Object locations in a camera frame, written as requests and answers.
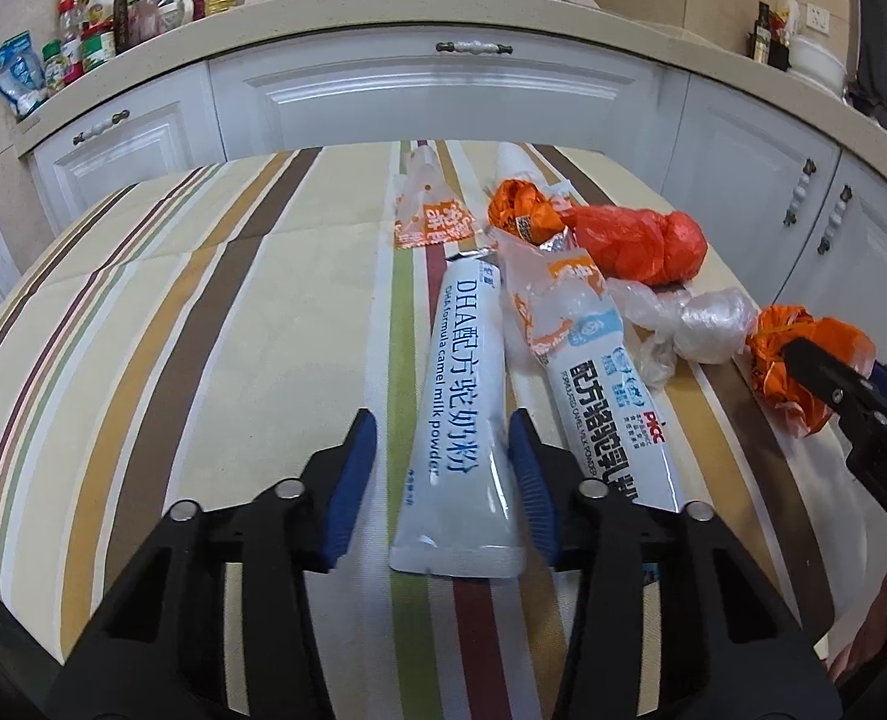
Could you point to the dark sauce bottle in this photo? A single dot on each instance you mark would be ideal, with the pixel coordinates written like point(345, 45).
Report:
point(761, 37)

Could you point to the blue snack bag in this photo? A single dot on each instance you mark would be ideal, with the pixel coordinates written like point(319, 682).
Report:
point(22, 82)

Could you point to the clear orange-printed plastic wrapper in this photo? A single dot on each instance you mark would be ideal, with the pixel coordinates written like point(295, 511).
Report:
point(549, 290)

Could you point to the person's right hand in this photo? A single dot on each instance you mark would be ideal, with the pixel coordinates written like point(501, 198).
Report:
point(868, 642)

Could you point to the white DHA milk powder sachet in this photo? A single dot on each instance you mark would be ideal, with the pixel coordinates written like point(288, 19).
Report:
point(459, 513)

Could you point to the white PICC milk powder sachet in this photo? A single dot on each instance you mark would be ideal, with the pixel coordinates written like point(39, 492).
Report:
point(610, 422)

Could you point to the drawer handle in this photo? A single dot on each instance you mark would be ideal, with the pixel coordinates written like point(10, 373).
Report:
point(100, 127)
point(473, 48)

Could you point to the clear orange-printed snack wrapper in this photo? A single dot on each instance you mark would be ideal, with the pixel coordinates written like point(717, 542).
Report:
point(428, 210)

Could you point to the drawer handle left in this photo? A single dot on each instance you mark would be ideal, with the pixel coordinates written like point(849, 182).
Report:
point(100, 127)

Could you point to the small orange foil wrapper ball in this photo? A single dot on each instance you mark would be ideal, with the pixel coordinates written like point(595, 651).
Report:
point(520, 208)

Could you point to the wall power socket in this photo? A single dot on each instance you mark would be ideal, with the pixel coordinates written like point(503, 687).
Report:
point(818, 19)

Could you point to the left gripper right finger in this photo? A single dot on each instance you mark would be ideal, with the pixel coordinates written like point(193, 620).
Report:
point(728, 645)

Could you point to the red-orange plastic bag ball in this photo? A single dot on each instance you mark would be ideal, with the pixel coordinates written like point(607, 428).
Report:
point(639, 245)

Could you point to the striped tablecloth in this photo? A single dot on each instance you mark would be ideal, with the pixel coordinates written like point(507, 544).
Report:
point(202, 335)

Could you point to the drawer handle centre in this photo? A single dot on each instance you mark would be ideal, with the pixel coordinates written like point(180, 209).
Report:
point(473, 48)

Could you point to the white bowl stack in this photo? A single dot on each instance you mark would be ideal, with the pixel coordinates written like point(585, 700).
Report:
point(816, 65)

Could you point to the cabinet door handle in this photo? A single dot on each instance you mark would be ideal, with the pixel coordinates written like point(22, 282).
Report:
point(799, 194)
point(835, 220)

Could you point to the cabinet door handle right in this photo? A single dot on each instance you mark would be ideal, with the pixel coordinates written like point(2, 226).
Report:
point(835, 220)

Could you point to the orange foil wrapper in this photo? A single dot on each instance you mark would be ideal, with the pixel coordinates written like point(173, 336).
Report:
point(778, 324)

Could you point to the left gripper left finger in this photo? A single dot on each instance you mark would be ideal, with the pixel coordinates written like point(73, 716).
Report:
point(155, 646)

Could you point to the clear crumpled plastic bag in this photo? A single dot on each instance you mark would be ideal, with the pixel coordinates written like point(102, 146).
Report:
point(708, 328)

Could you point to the cabinet door handle left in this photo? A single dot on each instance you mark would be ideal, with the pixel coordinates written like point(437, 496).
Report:
point(799, 194)

